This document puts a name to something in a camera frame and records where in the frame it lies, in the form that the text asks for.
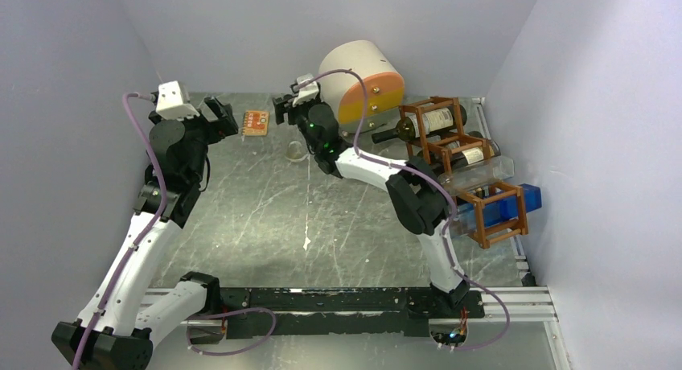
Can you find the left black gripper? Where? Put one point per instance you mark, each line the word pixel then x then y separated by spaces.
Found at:
pixel 223 125

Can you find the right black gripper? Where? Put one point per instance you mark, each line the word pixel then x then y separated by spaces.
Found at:
pixel 285 106

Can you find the clear glass bottle black cap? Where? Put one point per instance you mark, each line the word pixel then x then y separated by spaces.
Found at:
pixel 296 151

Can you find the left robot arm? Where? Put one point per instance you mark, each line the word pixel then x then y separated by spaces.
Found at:
pixel 114 330

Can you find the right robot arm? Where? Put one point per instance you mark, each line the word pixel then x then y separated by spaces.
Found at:
pixel 421 205

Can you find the dark green wine bottle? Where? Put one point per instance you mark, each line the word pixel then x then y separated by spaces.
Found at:
pixel 407 129

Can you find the dark bottle white label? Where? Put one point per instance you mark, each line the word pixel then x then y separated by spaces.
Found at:
pixel 463 158

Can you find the large clear plastic bottle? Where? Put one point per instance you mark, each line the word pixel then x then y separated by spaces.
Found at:
pixel 475 178

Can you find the brown wooden wine rack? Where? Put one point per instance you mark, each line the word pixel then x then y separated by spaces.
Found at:
pixel 445 142

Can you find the blue square glass bottle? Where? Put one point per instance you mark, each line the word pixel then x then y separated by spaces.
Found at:
pixel 494 213

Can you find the orange card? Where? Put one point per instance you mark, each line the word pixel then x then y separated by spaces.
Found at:
pixel 255 123

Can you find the cream round drawer cabinet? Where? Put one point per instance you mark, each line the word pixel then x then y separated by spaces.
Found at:
pixel 367 100

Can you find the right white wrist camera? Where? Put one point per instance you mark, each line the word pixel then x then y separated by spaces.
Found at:
pixel 304 89

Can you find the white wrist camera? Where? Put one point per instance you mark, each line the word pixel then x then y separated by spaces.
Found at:
pixel 304 89
pixel 173 100

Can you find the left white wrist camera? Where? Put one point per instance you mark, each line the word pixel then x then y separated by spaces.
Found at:
pixel 173 100

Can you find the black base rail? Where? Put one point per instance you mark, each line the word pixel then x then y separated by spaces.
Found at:
pixel 359 310

